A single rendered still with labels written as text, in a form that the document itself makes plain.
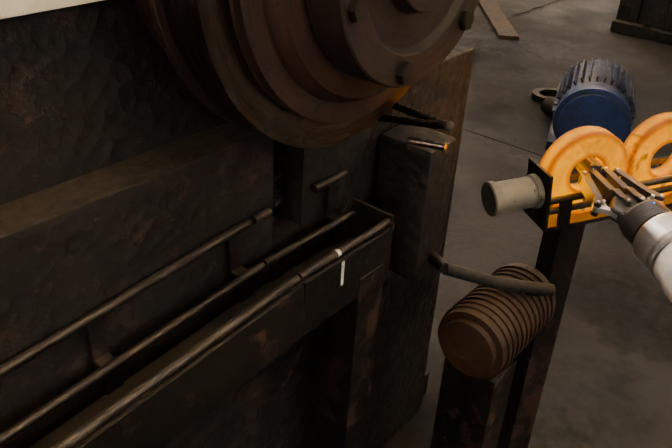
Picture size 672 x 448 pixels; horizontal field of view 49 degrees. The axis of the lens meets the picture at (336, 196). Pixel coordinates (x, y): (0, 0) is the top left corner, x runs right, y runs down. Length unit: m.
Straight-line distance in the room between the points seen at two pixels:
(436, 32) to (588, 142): 0.51
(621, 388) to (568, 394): 0.14
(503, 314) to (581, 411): 0.70
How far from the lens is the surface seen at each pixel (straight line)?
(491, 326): 1.21
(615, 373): 2.05
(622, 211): 1.20
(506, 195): 1.25
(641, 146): 1.36
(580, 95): 2.95
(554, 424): 1.85
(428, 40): 0.84
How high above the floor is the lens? 1.26
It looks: 29 degrees down
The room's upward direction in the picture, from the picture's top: 4 degrees clockwise
